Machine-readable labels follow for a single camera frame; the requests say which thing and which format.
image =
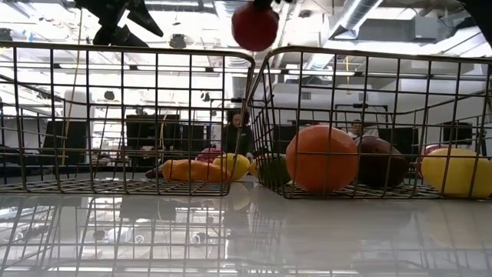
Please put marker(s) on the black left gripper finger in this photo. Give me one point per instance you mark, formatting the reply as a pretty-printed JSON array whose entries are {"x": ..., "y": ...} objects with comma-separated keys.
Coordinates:
[
  {"x": 144, "y": 17},
  {"x": 119, "y": 37}
]

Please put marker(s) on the small purple vegetable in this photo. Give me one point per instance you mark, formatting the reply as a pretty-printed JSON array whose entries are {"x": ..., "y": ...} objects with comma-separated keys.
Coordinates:
[{"x": 153, "y": 173}]

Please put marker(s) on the orange carrot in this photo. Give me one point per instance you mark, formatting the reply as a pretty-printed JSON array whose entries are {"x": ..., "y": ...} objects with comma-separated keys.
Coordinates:
[{"x": 188, "y": 171}]

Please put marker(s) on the yellow lemon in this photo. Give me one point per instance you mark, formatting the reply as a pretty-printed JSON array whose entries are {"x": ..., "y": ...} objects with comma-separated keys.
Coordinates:
[
  {"x": 234, "y": 165},
  {"x": 457, "y": 173}
]

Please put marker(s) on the orange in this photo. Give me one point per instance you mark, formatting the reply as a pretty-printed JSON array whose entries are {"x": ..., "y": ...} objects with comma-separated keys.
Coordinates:
[{"x": 323, "y": 161}]

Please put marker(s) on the orange-yellow lemon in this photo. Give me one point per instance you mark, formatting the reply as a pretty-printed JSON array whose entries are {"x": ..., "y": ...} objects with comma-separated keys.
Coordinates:
[{"x": 253, "y": 168}]

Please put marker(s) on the light green pear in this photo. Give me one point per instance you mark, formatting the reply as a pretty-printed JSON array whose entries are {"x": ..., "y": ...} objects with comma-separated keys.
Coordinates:
[{"x": 276, "y": 169}]

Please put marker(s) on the dark red apple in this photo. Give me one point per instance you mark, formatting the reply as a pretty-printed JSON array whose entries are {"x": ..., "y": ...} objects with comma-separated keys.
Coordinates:
[{"x": 380, "y": 165}]

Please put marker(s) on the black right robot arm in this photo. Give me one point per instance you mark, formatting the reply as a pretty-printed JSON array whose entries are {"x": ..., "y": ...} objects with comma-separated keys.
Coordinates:
[{"x": 480, "y": 11}]

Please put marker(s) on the black monitor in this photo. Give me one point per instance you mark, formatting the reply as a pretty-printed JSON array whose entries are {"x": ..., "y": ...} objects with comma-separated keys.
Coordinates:
[
  {"x": 457, "y": 132},
  {"x": 65, "y": 140},
  {"x": 153, "y": 131}
]

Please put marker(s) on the person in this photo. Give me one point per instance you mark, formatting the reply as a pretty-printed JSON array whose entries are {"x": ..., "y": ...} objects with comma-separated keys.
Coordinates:
[
  {"x": 357, "y": 129},
  {"x": 234, "y": 140}
]

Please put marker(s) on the silver ceiling duct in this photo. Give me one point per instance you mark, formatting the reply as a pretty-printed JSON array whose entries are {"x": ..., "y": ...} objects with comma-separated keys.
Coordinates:
[{"x": 357, "y": 15}]

